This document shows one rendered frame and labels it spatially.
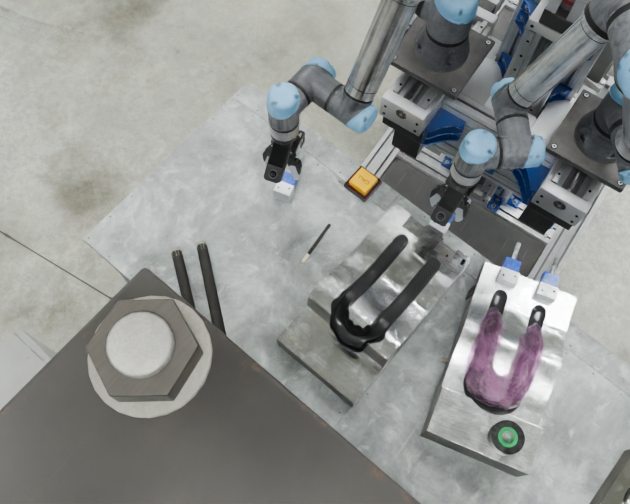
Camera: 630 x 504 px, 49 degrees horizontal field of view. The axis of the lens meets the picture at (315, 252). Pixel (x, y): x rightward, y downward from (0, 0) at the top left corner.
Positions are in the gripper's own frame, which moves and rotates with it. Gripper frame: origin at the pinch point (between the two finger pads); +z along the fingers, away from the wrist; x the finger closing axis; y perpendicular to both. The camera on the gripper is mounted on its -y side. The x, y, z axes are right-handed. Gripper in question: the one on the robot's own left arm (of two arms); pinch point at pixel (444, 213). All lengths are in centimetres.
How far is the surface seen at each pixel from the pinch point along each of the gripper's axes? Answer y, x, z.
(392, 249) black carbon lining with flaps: -14.9, 6.2, 5.1
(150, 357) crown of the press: -83, 6, -112
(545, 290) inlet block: -1.3, -33.4, 4.3
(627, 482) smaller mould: -33, -73, 5
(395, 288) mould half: -23.9, -0.5, 4.9
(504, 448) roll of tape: -45, -43, -2
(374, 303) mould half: -31.6, 1.6, 1.8
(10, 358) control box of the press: -93, 42, -52
